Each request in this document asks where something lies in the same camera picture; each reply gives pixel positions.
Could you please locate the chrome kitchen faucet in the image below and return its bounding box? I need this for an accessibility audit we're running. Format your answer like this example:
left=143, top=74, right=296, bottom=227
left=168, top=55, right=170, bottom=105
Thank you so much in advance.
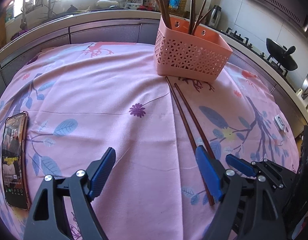
left=35, top=0, right=54, bottom=20

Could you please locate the dark red chopstick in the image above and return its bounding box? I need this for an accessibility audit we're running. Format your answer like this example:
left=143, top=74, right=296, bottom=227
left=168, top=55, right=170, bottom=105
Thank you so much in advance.
left=165, top=76, right=215, bottom=206

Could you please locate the stainless steel kettle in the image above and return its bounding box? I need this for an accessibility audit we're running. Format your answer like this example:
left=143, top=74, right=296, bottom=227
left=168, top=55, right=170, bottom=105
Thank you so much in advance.
left=208, top=5, right=222, bottom=29

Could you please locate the smartphone in pink case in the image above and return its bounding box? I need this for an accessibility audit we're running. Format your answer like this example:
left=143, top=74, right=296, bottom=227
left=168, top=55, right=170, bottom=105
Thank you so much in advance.
left=1, top=111, right=31, bottom=210

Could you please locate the pink perforated utensil basket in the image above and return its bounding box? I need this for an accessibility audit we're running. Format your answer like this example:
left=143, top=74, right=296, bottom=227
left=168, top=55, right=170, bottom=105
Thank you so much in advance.
left=154, top=16, right=232, bottom=82

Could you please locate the gas stove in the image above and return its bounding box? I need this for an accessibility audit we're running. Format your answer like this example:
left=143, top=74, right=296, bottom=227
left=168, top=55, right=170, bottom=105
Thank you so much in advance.
left=220, top=28, right=292, bottom=87

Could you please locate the black wok with lid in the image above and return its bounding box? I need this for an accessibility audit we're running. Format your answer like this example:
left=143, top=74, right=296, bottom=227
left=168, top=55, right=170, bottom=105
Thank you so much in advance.
left=266, top=38, right=298, bottom=71

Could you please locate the dark wooden chopstick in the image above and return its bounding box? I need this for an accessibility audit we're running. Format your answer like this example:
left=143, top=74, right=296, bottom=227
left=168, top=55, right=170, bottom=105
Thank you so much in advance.
left=155, top=0, right=166, bottom=24

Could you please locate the reddish brown chopstick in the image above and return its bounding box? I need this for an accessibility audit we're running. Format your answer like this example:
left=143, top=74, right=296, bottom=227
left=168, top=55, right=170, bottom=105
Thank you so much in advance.
left=191, top=0, right=207, bottom=35

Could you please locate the dark brown chopstick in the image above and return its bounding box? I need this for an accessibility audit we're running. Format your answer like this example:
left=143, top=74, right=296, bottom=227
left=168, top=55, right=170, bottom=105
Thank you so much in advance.
left=174, top=83, right=215, bottom=159

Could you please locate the small white square device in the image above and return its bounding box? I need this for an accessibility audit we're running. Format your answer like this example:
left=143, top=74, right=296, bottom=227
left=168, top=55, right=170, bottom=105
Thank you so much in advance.
left=274, top=115, right=285, bottom=131

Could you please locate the pink floral tablecloth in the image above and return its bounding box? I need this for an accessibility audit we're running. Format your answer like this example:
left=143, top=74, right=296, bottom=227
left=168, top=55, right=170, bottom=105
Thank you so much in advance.
left=0, top=42, right=299, bottom=239

